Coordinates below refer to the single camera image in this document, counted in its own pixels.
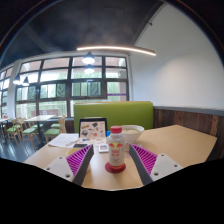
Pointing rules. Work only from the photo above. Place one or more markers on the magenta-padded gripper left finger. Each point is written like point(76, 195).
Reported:
point(68, 168)

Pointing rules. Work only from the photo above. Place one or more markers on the flat round red coaster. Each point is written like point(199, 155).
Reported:
point(115, 169)

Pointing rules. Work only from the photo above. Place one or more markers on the wooden dining table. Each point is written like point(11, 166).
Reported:
point(39, 118)

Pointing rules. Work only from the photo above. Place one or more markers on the long curved linear light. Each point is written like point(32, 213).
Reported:
point(116, 48)

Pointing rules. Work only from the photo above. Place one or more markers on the dark phone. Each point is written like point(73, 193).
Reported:
point(80, 145)

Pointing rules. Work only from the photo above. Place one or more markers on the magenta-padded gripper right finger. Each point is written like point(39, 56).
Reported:
point(156, 168)

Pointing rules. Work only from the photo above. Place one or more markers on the green upholstered bench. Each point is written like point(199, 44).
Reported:
point(113, 111)

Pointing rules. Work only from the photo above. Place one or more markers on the white bowl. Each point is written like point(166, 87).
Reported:
point(133, 133)

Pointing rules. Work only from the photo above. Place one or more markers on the group of green-seated wooden chairs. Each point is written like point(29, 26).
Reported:
point(51, 131)

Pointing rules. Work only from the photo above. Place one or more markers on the white paper sheet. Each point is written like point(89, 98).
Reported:
point(63, 140)

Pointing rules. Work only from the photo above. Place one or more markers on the sticker-covered black tablet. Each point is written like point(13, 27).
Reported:
point(93, 129)

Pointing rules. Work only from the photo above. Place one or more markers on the clear red-capped drink bottle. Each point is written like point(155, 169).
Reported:
point(116, 150)

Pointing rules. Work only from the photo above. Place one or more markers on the group of pendant lamps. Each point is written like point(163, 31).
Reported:
point(88, 59)

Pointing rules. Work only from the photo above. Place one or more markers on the black-framed window wall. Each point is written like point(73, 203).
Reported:
point(56, 90)

